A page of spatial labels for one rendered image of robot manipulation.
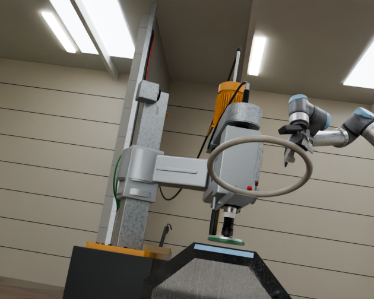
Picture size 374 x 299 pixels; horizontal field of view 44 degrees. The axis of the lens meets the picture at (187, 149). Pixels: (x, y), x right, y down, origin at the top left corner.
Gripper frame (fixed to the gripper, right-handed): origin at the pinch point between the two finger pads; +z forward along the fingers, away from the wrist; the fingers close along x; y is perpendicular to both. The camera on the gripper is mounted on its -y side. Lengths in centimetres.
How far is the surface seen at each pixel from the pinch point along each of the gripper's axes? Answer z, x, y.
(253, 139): -5.1, 7.9, -18.7
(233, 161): -41, 65, 20
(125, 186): -59, 169, 4
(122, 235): -28, 182, 17
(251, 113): -68, 49, 18
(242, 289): 30, 70, 37
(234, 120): -64, 58, 13
